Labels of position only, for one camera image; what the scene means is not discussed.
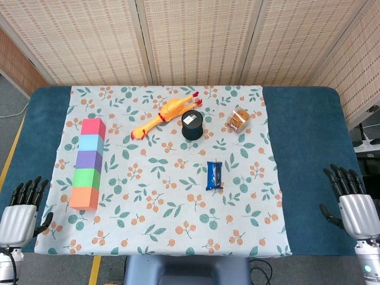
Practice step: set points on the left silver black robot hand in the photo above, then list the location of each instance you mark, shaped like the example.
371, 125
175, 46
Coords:
16, 219

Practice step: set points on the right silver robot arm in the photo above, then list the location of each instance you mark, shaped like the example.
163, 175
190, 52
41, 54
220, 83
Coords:
368, 264

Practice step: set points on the clear plastic cookie jar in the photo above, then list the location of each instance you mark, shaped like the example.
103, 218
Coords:
238, 120

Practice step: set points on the woven bamboo folding screen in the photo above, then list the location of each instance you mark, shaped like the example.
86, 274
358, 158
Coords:
196, 38

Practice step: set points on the pink foam cube block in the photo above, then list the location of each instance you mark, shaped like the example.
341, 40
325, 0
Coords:
90, 127

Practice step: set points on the black mesh cylinder container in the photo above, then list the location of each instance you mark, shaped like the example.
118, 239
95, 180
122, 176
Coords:
192, 124

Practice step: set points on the floral print tablecloth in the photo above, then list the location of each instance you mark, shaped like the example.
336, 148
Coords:
166, 213

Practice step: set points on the light blue foam cube block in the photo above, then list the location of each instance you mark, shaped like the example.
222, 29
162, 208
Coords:
89, 143

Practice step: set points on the orange foam cube block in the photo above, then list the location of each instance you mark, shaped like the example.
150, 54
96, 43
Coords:
81, 197

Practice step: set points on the purple foam cube block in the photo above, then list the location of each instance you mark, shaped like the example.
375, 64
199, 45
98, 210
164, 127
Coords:
87, 158

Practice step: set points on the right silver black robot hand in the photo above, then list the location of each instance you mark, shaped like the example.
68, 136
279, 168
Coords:
357, 213

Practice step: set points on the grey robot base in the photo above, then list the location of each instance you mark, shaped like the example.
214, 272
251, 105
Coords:
184, 271

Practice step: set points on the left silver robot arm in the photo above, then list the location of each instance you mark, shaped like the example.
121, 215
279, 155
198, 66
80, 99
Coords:
7, 264

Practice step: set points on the white power strip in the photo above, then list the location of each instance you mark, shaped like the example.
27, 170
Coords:
366, 146

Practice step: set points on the blue cookie package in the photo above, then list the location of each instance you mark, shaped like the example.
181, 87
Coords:
214, 176

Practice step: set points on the yellow rubber chicken toy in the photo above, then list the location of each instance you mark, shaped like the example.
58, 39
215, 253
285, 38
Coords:
169, 111

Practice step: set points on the blue table cover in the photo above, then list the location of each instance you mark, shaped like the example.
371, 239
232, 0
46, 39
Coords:
311, 133

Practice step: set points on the green foam cube block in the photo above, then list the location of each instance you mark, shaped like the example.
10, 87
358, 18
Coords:
84, 177

